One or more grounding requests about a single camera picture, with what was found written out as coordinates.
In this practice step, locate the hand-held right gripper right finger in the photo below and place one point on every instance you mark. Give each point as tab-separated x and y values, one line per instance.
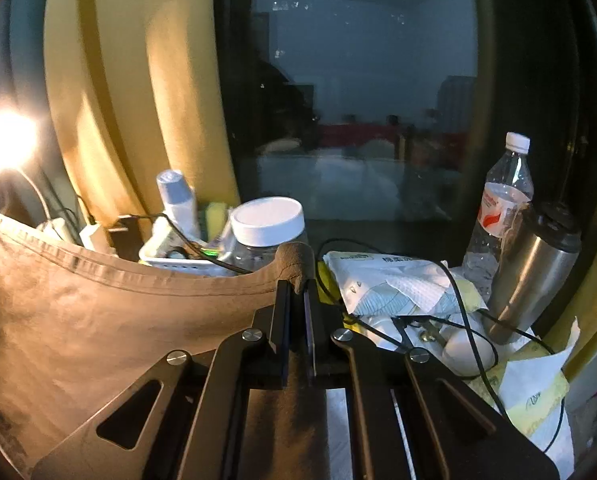
312	330

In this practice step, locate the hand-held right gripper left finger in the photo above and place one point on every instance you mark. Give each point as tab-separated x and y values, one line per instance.
281	320

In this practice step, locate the brown t-shirt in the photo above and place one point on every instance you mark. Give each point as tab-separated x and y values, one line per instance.
103	320

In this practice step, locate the clear jar with white lid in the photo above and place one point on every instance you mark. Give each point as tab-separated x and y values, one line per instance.
266	220

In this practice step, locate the white wet wipes pack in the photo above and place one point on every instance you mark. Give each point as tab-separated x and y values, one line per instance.
403	285

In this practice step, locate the yellow green sponge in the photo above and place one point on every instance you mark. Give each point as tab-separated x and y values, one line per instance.
217	217

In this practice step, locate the white perforated basket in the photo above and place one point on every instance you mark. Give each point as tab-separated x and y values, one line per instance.
163	260

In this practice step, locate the white power bank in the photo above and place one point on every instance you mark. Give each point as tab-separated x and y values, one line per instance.
463	350

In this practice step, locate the blue and white bottle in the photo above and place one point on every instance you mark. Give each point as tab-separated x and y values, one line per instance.
176	195

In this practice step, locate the black charger block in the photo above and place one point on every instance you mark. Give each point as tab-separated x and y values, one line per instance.
126	240

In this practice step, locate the stainless steel tumbler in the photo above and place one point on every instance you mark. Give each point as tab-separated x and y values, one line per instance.
523	280

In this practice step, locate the yellow tissue pack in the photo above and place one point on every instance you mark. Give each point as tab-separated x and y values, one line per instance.
533	405

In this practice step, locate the clear plastic water bottle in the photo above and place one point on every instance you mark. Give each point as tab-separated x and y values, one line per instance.
503	180

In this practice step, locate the white desk lamp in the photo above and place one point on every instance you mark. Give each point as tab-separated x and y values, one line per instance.
3	135

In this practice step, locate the teal curtain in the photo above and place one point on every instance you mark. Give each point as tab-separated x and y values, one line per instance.
23	60

